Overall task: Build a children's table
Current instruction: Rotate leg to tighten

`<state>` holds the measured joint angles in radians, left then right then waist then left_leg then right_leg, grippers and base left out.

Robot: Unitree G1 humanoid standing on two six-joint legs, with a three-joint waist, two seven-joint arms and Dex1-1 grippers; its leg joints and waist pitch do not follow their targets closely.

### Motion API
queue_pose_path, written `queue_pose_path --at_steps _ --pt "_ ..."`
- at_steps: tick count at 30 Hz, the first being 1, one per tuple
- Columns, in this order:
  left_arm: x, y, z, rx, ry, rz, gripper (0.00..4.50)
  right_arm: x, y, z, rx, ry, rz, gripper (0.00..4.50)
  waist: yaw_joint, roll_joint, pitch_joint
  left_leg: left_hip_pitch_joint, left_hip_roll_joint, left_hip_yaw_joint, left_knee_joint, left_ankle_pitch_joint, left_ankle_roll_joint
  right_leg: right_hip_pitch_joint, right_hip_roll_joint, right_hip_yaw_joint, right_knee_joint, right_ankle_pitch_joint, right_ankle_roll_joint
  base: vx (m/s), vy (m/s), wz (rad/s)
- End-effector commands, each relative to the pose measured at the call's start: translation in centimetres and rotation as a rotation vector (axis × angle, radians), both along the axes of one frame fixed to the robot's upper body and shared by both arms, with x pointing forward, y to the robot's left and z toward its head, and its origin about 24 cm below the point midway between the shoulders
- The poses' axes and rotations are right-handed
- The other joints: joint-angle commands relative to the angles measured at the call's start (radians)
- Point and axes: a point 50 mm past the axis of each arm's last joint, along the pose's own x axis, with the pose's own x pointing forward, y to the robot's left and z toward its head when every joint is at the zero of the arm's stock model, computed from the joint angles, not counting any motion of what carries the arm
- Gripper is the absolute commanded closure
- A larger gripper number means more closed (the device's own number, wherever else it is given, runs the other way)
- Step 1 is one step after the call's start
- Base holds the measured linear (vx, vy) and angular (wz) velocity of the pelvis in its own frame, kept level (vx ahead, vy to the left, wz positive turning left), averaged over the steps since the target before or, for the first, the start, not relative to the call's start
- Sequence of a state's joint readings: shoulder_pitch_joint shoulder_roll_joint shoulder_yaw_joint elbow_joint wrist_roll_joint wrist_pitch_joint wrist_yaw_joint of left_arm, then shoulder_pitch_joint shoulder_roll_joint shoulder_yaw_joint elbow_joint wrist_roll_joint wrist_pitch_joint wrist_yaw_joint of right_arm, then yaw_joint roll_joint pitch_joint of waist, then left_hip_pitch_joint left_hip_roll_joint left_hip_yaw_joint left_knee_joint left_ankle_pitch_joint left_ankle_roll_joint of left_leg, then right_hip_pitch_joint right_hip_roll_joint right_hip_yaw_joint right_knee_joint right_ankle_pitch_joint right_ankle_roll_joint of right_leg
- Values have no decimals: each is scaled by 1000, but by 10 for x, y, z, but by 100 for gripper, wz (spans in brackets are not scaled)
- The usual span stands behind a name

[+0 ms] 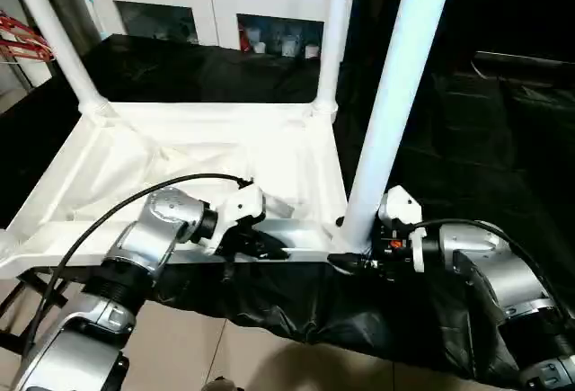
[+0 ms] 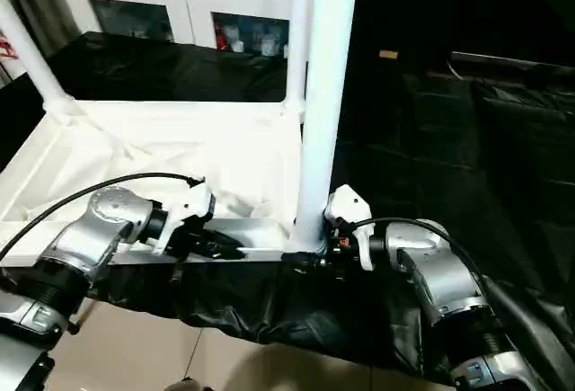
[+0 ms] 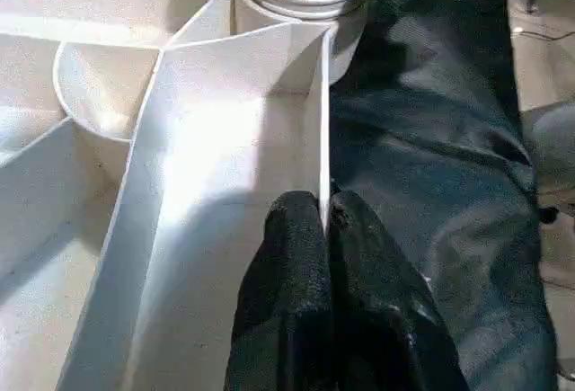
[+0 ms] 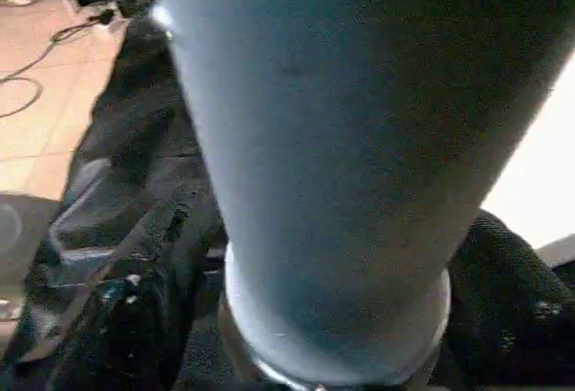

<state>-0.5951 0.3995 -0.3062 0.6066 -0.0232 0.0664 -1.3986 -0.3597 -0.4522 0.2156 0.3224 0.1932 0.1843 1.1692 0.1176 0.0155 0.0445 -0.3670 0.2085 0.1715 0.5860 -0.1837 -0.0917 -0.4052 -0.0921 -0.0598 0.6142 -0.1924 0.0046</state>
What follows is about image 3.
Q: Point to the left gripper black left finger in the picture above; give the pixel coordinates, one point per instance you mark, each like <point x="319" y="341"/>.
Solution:
<point x="287" y="301"/>

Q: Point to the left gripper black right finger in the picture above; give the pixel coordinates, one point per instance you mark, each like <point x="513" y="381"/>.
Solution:
<point x="386" y="328"/>

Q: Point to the white plastic table top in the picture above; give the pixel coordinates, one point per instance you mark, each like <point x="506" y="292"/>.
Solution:
<point x="112" y="184"/>

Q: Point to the black mat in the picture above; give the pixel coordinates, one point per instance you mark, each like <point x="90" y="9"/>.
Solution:
<point x="449" y="184"/>

